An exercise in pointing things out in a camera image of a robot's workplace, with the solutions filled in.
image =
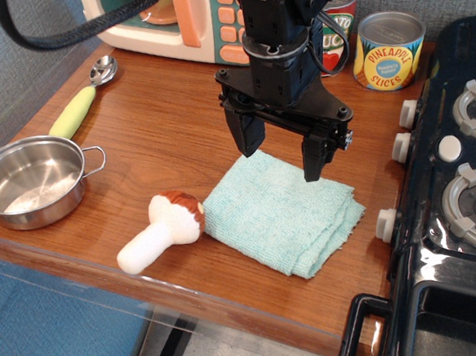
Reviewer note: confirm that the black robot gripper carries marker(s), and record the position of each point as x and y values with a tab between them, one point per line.
282	86

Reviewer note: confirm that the plush brown white mushroom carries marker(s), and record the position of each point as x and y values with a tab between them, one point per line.
175	218

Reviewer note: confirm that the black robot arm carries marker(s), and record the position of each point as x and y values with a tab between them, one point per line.
275	21

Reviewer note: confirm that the small metal pot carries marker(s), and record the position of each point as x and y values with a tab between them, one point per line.
43	179

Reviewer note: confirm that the light blue folded cloth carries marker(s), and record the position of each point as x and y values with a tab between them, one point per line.
263	208

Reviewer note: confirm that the pineapple slices can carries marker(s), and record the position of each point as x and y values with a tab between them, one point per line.
388	50

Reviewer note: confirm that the tomato sauce can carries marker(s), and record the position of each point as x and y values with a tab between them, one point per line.
336	34

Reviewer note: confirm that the toy microwave oven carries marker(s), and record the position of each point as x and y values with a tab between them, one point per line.
194	30

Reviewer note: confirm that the black toy stove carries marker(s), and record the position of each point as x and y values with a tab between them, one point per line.
431	309

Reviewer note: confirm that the clear acrylic table guard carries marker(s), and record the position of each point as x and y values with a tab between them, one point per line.
57	305

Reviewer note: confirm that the green handled metal scoop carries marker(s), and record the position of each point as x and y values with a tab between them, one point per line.
72	116

